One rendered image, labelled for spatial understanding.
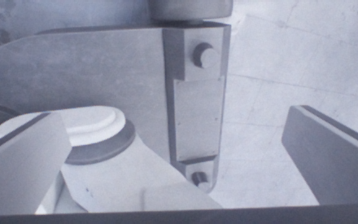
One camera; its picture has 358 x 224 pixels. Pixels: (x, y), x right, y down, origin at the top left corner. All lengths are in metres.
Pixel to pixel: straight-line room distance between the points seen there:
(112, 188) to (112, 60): 0.27
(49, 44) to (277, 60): 0.68
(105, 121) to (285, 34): 0.64
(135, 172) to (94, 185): 0.06
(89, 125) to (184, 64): 0.22
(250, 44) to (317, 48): 0.27
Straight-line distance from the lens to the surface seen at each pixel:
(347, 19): 0.96
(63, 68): 0.48
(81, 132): 0.36
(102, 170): 0.34
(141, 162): 0.33
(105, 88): 0.48
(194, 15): 0.44
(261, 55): 0.76
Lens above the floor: 0.62
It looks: 60 degrees down
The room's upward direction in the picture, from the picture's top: 155 degrees clockwise
